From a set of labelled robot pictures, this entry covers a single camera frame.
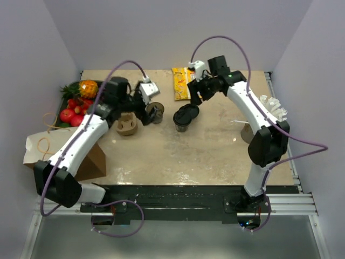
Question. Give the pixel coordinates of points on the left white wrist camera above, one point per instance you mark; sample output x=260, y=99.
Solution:
x=148, y=90

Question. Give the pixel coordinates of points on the black cup lid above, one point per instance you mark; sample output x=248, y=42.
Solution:
x=191, y=109
x=182, y=118

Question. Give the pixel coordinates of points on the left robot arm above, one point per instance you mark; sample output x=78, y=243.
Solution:
x=55, y=178

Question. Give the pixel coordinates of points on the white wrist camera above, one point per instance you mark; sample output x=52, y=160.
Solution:
x=148, y=90
x=197, y=68

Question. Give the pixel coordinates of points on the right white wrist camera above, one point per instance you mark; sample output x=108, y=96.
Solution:
x=197, y=68

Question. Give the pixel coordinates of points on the grey straw holder cup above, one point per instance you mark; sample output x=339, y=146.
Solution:
x=247, y=133

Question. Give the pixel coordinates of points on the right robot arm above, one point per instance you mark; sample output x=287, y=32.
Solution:
x=268, y=145

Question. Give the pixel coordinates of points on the black fruit tray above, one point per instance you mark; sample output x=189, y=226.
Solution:
x=71, y=91

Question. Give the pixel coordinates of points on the green lime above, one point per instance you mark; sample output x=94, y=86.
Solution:
x=64, y=125

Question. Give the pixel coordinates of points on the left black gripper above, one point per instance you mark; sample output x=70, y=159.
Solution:
x=140, y=113

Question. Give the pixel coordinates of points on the cardboard cup carrier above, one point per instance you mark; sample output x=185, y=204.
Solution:
x=126, y=125

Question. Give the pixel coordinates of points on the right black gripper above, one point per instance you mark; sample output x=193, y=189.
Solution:
x=195, y=87

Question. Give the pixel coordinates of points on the red apple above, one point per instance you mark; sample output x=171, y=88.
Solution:
x=76, y=120
x=67, y=115

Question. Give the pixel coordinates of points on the aluminium frame rail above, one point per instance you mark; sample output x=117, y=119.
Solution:
x=278, y=204

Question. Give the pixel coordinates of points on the brown paper bag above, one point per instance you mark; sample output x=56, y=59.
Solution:
x=43, y=145

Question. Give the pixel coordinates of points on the small red fruits cluster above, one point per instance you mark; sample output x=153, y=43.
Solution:
x=80, y=106

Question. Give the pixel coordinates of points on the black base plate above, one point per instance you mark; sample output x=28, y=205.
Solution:
x=176, y=203

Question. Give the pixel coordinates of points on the dark coffee cup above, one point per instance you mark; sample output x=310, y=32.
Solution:
x=155, y=110
x=181, y=127

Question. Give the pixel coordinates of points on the orange toy pineapple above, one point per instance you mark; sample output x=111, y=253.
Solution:
x=88, y=89

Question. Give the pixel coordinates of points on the yellow snack bag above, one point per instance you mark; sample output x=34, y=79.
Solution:
x=182, y=76

